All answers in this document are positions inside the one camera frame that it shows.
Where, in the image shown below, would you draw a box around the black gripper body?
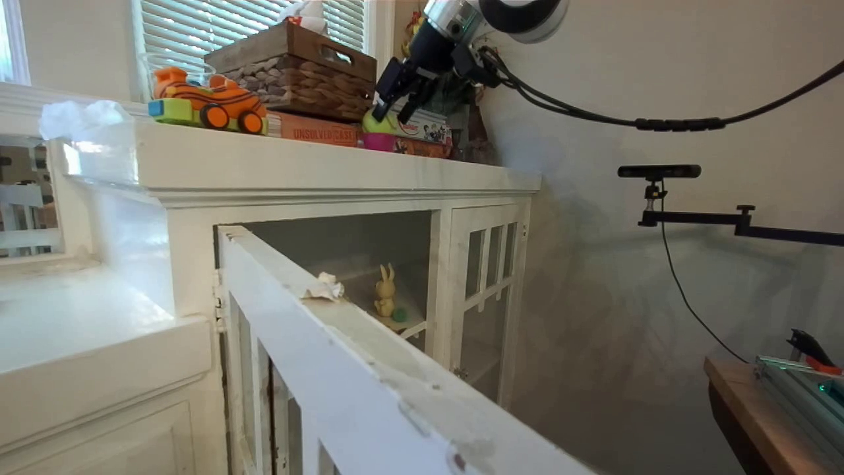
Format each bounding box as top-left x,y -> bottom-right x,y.
382,21 -> 493,102

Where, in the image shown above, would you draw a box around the yellow-green tennis ball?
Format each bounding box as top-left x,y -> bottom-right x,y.
361,111 -> 398,134

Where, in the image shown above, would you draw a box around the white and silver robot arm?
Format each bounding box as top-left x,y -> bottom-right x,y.
373,0 -> 569,120

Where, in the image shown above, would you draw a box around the open white cupboard door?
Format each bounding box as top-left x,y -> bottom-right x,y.
218,226 -> 589,475

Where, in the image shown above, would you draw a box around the white wooden cupboard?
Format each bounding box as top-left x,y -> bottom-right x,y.
0,106 -> 539,475

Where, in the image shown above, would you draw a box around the colourful board game box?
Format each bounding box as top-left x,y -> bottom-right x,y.
361,111 -> 455,159

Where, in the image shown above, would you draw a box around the yellow flower bouquet in vase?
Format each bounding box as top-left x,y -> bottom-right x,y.
404,0 -> 491,163

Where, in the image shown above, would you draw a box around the brown wicker basket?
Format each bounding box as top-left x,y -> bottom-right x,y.
203,21 -> 377,120

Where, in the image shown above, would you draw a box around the orange flat game box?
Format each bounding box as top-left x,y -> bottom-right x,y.
266,111 -> 361,147

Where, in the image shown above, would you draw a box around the white tissue in basket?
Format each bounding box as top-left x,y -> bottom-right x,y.
287,0 -> 327,33

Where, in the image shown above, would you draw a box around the orange and green toy truck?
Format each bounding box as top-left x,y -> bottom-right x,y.
149,66 -> 266,134

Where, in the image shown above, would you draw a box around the white door latch knob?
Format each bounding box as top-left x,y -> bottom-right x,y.
307,272 -> 346,301

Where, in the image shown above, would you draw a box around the yellow rubber bunny toy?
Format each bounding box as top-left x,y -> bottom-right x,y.
375,263 -> 408,321

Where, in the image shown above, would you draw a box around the white window blinds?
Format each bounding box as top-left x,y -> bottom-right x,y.
133,0 -> 375,86

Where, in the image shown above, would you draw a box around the brown wooden side table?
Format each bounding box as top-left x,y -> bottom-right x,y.
704,357 -> 844,475

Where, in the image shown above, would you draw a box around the teal items on table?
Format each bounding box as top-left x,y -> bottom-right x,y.
755,330 -> 844,444

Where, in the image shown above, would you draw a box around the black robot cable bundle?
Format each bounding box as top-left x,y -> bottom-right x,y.
477,48 -> 844,134

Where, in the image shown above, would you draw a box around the black camera on stand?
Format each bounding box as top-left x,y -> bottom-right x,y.
618,163 -> 702,182

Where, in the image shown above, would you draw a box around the black hanging cable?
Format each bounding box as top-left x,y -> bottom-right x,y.
656,219 -> 751,367

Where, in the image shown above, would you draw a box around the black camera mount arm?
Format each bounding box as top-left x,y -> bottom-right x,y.
639,182 -> 844,247

